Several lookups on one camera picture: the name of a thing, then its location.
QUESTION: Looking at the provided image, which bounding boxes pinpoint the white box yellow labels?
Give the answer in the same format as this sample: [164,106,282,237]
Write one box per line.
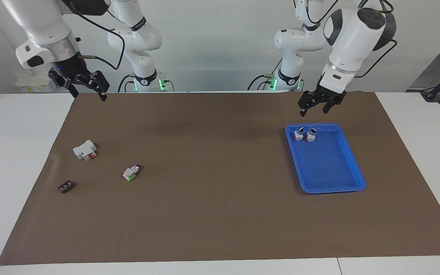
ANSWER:
[15,74,53,92]

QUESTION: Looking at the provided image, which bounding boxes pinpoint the white circuit breaker red lever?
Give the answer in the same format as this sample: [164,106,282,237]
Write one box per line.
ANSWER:
[72,139,98,162]

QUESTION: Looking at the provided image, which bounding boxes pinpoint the blue plastic tray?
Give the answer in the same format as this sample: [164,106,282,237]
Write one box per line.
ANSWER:
[285,123,367,195]

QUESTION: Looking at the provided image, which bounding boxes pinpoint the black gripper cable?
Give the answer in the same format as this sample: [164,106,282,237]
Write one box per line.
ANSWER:
[352,0,398,79]
[61,0,126,71]

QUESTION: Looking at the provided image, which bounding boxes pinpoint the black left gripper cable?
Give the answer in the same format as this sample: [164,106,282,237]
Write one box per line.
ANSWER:
[352,0,398,79]

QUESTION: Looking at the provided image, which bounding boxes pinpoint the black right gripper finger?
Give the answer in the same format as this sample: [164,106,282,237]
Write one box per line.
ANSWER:
[76,70,110,101]
[49,70,79,98]

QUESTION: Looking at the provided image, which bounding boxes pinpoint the black arm base cable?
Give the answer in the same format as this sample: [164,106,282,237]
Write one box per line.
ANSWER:
[247,73,280,91]
[118,74,136,93]

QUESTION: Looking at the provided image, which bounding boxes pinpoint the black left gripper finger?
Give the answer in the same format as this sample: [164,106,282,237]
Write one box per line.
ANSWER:
[322,97,346,114]
[298,91,318,116]

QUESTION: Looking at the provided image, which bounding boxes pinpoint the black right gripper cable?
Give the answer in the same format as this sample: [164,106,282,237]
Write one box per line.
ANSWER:
[61,0,126,71]

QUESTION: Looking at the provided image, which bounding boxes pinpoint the brown paper table mat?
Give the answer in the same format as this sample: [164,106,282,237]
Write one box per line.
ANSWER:
[0,91,440,266]

